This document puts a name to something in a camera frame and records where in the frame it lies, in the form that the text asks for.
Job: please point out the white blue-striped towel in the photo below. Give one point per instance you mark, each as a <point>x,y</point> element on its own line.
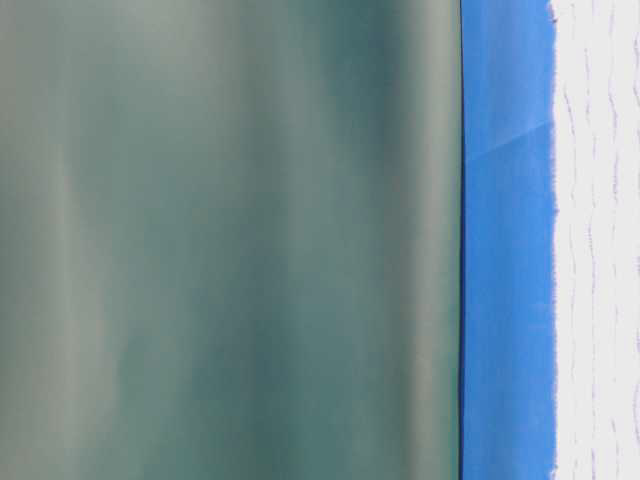
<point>596,239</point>

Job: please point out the blue table mat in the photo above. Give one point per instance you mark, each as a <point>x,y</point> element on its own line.
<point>507,418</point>

